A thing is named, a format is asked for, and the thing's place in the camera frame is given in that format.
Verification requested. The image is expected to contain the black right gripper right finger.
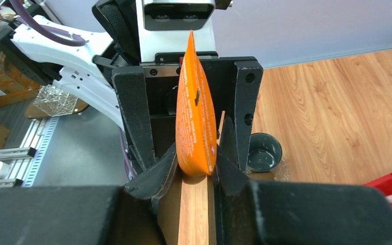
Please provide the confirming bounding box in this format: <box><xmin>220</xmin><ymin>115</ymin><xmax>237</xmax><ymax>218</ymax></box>
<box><xmin>213</xmin><ymin>116</ymin><xmax>392</xmax><ymax>244</ymax></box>

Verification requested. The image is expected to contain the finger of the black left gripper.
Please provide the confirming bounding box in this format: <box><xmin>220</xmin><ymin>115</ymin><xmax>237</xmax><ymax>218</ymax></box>
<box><xmin>112</xmin><ymin>66</ymin><xmax>155</xmax><ymax>171</ymax></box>
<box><xmin>234</xmin><ymin>60</ymin><xmax>263</xmax><ymax>172</ymax></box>

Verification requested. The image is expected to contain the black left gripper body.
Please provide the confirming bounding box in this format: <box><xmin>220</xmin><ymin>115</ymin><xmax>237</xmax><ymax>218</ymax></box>
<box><xmin>91</xmin><ymin>1</ymin><xmax>260</xmax><ymax>159</ymax></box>

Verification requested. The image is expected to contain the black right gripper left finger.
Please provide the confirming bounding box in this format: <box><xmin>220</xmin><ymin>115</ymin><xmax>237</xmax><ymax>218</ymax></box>
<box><xmin>0</xmin><ymin>145</ymin><xmax>179</xmax><ymax>244</ymax></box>

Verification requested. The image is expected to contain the dark grey mug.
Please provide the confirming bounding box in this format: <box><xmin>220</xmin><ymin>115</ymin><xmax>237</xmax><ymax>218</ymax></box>
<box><xmin>247</xmin><ymin>133</ymin><xmax>283</xmax><ymax>173</ymax></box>

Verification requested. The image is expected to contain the orange toothpaste tube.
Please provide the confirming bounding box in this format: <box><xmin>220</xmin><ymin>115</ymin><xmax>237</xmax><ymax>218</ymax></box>
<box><xmin>175</xmin><ymin>32</ymin><xmax>217</xmax><ymax>177</ymax></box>

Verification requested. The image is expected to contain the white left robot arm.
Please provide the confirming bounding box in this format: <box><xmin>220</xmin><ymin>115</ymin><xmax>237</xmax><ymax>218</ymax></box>
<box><xmin>0</xmin><ymin>1</ymin><xmax>263</xmax><ymax>174</ymax></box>

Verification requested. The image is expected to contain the clear textured acrylic tray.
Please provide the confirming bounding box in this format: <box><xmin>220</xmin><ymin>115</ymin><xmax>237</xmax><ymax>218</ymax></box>
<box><xmin>247</xmin><ymin>159</ymin><xmax>291</xmax><ymax>182</ymax></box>

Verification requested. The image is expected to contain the clear acrylic block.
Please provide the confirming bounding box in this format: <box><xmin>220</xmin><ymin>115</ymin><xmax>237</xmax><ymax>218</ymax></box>
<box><xmin>33</xmin><ymin>85</ymin><xmax>78</xmax><ymax>117</ymax></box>

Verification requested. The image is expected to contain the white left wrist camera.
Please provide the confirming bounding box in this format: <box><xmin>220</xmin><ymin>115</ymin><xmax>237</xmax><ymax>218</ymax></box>
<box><xmin>135</xmin><ymin>1</ymin><xmax>216</xmax><ymax>62</ymax></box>

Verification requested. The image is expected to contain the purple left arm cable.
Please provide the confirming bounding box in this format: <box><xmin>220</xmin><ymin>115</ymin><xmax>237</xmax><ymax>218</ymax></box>
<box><xmin>8</xmin><ymin>0</ymin><xmax>137</xmax><ymax>180</ymax></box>

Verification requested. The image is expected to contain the aluminium frame rail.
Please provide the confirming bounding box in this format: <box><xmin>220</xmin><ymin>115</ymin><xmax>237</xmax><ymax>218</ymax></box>
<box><xmin>0</xmin><ymin>117</ymin><xmax>59</xmax><ymax>188</ymax></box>

